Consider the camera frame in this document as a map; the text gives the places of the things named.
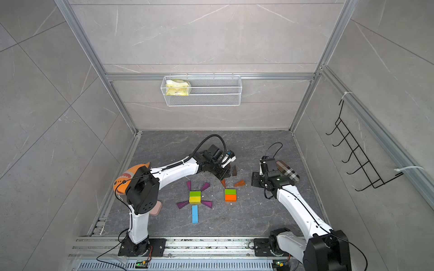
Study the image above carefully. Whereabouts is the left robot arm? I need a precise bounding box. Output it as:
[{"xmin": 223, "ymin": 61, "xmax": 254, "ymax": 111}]
[{"xmin": 113, "ymin": 145, "xmax": 236, "ymax": 245}]

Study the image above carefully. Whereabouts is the yellow cloth in basket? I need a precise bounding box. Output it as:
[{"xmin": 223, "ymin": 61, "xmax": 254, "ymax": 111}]
[{"xmin": 165, "ymin": 79, "xmax": 191, "ymax": 96}]

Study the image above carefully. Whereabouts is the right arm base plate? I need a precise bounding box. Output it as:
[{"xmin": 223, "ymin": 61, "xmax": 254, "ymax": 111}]
[{"xmin": 253, "ymin": 238, "xmax": 285, "ymax": 257}]

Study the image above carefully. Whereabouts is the white wire mesh basket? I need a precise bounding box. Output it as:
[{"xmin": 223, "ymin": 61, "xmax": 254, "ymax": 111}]
[{"xmin": 160, "ymin": 75, "xmax": 243, "ymax": 107}]

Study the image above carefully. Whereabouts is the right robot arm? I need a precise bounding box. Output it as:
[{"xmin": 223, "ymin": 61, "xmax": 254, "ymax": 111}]
[{"xmin": 252, "ymin": 156, "xmax": 352, "ymax": 271}]

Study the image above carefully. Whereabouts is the purple wedge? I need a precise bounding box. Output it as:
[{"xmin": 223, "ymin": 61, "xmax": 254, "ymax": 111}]
[
  {"xmin": 186, "ymin": 181, "xmax": 192, "ymax": 191},
  {"xmin": 201, "ymin": 182, "xmax": 210, "ymax": 192},
  {"xmin": 201, "ymin": 201, "xmax": 212, "ymax": 208},
  {"xmin": 176, "ymin": 201, "xmax": 189, "ymax": 209}
]

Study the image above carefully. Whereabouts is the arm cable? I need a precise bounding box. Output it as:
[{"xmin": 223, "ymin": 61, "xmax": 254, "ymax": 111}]
[
  {"xmin": 95, "ymin": 134, "xmax": 227, "ymax": 271},
  {"xmin": 262, "ymin": 142, "xmax": 368, "ymax": 271}
]

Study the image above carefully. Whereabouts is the yellow block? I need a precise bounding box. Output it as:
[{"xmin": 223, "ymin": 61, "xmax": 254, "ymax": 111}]
[{"xmin": 189, "ymin": 196, "xmax": 201, "ymax": 204}]

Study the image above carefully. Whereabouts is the orange plush fish toy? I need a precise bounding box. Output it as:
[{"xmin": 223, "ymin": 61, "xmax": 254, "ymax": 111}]
[{"xmin": 113, "ymin": 162, "xmax": 150, "ymax": 195}]

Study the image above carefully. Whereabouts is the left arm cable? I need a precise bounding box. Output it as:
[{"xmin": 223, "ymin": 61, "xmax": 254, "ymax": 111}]
[{"xmin": 95, "ymin": 134, "xmax": 227, "ymax": 271}]

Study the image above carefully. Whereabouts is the orange block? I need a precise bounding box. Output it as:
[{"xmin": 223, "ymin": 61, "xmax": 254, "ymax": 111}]
[{"xmin": 224, "ymin": 194, "xmax": 237, "ymax": 202}]

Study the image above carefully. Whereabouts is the metal front rail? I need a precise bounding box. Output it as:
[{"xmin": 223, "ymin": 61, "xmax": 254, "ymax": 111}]
[{"xmin": 67, "ymin": 236, "xmax": 305, "ymax": 271}]

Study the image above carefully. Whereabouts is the small orange wedge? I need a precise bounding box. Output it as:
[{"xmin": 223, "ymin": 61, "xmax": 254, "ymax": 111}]
[{"xmin": 234, "ymin": 180, "xmax": 246, "ymax": 187}]

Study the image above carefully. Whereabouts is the black wire hook rack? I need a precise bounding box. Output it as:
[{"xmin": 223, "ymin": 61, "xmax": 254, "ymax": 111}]
[{"xmin": 326, "ymin": 100, "xmax": 404, "ymax": 192}]

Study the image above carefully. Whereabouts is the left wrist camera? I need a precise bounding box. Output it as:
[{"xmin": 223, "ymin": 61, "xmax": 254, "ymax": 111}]
[{"xmin": 221, "ymin": 150, "xmax": 236, "ymax": 168}]

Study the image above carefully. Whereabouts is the pink rounded case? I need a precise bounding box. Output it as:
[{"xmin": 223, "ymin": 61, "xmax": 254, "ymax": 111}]
[{"xmin": 150, "ymin": 201, "xmax": 162, "ymax": 216}]

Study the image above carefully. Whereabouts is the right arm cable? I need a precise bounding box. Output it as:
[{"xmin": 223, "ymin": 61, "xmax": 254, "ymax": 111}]
[{"xmin": 262, "ymin": 142, "xmax": 368, "ymax": 271}]

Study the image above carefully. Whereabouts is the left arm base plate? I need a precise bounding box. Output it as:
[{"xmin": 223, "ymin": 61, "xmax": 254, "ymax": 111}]
[{"xmin": 118, "ymin": 236, "xmax": 167, "ymax": 257}]

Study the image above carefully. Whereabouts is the plaid patterned pouch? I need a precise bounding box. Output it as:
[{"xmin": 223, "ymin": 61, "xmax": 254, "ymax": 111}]
[{"xmin": 276, "ymin": 160, "xmax": 300, "ymax": 182}]

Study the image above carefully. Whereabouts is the light blue long block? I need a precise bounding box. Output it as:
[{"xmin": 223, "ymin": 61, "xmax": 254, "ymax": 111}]
[{"xmin": 192, "ymin": 205, "xmax": 198, "ymax": 224}]

